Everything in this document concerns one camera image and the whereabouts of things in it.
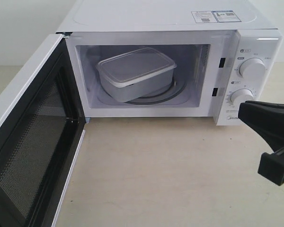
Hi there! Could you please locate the white microwave oven body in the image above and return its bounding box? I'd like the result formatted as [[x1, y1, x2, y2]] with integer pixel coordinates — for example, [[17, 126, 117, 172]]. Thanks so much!
[[56, 0, 283, 125]]

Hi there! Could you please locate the white plastic lidded container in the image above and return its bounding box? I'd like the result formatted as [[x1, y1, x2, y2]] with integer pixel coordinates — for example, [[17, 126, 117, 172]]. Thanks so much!
[[96, 47, 177, 103]]

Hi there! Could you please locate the white printed paper label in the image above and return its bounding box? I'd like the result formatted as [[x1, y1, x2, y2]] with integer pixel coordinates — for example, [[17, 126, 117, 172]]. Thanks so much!
[[191, 10, 241, 23]]

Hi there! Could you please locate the white microwave door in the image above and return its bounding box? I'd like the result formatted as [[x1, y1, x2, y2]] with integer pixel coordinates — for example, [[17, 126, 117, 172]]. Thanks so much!
[[0, 34, 86, 227]]

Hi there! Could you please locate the lower white timer knob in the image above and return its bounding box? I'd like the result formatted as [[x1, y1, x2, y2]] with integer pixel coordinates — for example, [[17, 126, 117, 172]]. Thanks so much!
[[230, 88, 254, 106]]

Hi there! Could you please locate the glass turntable plate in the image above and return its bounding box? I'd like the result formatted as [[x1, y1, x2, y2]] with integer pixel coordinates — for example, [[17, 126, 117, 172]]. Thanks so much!
[[126, 78, 187, 105]]

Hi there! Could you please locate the upper white power knob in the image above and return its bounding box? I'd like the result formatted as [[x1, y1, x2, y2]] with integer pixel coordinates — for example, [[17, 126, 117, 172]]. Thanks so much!
[[239, 58, 266, 80]]

